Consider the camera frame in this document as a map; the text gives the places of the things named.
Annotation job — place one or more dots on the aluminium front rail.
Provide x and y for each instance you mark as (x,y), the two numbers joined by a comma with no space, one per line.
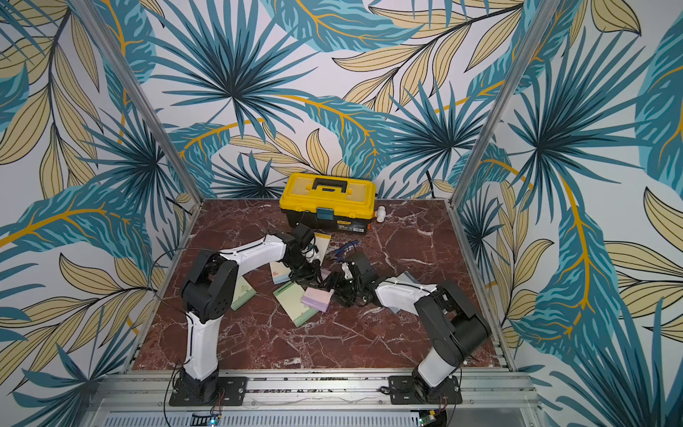
(318,397)

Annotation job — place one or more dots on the small green memo pad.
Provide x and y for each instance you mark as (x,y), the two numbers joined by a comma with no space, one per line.
(243,293)

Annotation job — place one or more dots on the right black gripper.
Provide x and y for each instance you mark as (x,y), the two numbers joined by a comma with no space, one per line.
(346,288)

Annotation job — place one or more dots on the pink memo pad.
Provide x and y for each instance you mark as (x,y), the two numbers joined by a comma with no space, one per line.
(317,299)

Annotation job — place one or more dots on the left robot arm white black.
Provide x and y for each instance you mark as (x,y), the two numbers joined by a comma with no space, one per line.
(208,292)

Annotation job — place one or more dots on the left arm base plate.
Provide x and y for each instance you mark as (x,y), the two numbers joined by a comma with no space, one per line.
(224,391)

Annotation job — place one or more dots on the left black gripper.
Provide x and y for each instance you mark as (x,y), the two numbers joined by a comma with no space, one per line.
(312,277)

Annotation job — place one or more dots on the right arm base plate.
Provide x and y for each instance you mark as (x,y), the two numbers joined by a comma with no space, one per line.
(412,390)

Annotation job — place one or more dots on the yellow black toolbox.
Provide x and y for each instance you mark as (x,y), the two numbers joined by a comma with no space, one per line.
(329,203)

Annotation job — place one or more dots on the blue topped cream memo pad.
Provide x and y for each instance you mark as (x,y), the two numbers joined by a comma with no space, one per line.
(280,273)

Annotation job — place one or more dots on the small white bottle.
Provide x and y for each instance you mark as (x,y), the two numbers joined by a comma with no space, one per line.
(380,214)

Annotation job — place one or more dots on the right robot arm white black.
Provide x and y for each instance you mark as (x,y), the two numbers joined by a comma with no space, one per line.
(453,324)

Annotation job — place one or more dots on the grey white memo pad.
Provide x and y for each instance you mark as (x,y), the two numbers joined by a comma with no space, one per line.
(402,292)

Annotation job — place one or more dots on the yellow topped cream memo pad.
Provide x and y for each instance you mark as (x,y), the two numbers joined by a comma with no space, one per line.
(322,242)

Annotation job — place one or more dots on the blue handled pliers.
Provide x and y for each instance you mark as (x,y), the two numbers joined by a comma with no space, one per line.
(342,253)

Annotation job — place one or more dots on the large green memo pad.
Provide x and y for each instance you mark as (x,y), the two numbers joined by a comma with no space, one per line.
(290,297)

